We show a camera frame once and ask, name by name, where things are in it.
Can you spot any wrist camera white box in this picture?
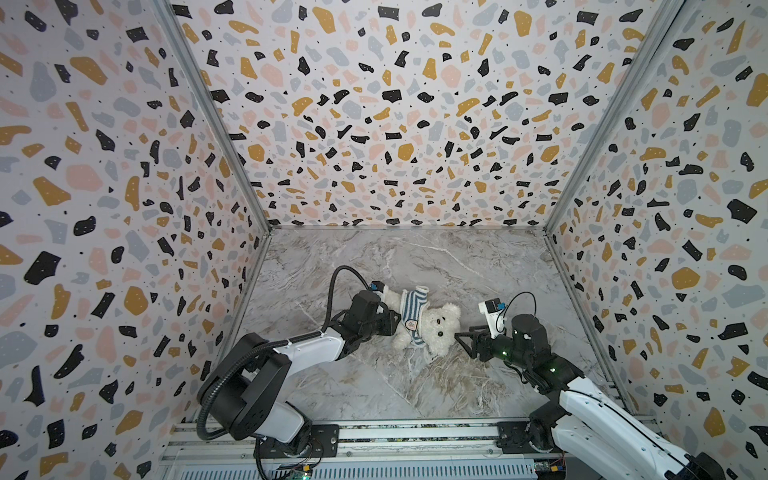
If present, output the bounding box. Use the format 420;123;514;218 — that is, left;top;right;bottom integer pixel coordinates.
369;281;389;300
478;298;507;339

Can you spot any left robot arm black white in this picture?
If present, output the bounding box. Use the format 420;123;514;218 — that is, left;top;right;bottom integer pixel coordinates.
196;290;401;455

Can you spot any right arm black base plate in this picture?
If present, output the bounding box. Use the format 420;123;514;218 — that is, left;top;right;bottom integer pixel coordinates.
495;420;563;454

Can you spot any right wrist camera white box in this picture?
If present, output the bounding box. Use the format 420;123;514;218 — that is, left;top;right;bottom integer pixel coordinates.
478;298;507;339

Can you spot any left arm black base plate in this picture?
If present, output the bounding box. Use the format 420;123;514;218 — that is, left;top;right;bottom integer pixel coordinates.
254;423;340;461

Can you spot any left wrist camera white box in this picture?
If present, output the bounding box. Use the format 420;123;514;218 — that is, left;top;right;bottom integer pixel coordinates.
369;281;389;300

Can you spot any white fluffy teddy bear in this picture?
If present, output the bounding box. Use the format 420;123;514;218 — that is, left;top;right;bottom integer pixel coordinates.
382;285;461;359

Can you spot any blue white striped knit sweater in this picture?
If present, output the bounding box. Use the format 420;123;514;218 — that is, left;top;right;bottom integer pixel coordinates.
396;286;429;348

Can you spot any right thin black cable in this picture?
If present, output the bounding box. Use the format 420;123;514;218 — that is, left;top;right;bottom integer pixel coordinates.
500;291;539;319

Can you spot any left black corrugated cable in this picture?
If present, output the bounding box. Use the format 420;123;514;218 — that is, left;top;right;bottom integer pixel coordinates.
195;265;373;442

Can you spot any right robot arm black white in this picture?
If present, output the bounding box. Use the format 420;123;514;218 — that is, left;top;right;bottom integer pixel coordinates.
454;314;726;479

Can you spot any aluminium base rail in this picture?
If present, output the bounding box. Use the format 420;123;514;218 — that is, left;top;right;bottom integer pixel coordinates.
158;418;599;479

